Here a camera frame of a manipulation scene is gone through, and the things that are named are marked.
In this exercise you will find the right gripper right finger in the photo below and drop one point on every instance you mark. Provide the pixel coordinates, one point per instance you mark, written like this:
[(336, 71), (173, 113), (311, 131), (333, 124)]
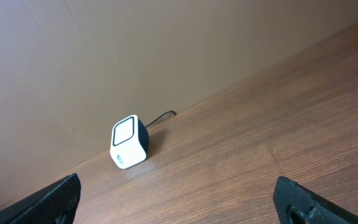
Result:
[(297, 204)]

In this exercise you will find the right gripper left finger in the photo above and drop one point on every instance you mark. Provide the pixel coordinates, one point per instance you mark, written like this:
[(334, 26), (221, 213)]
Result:
[(56, 203)]

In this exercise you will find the white barcode scanner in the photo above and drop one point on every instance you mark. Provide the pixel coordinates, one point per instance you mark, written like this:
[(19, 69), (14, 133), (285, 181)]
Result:
[(129, 142)]

